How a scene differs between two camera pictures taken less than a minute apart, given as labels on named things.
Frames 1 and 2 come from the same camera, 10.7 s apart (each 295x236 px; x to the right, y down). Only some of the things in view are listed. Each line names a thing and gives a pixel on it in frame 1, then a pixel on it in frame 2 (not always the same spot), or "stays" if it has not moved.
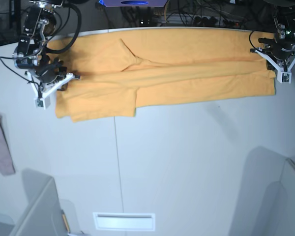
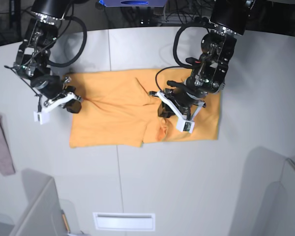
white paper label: [125, 221] stays
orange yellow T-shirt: [116, 71] -> [118, 110]
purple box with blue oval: [132, 3] stays
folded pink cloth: [1, 161] stays
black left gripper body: [46, 71] -> [50, 86]
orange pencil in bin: [65, 221] stays
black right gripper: [281, 49] -> [183, 95]
